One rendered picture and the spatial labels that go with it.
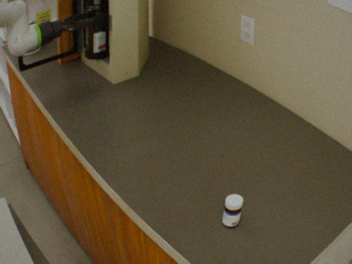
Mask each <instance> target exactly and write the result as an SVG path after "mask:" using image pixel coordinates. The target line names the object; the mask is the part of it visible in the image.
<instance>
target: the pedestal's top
mask: <svg viewBox="0 0 352 264"><path fill-rule="evenodd" d="M8 207H9V210H10V212H11V215H12V217H13V219H14V222H15V224H16V227H17V229H18V231H19V234H20V235H21V238H22V239H23V242H24V244H25V246H26V248H27V251H28V252H29V255H30V257H31V259H32V261H33V263H34V264H50V263H49V262H48V260H47V259H46V258H45V256H44V255H43V253H42V252H41V250H40V249H39V247H38V246H37V245H36V244H35V242H34V240H33V239H32V237H31V236H30V234H29V232H28V231H27V230H26V228H25V226H24V225H23V224H22V222H21V220H20V219H19V216H18V215H17V214H16V211H14V208H13V207H12V205H11V203H9V204H8Z"/></svg>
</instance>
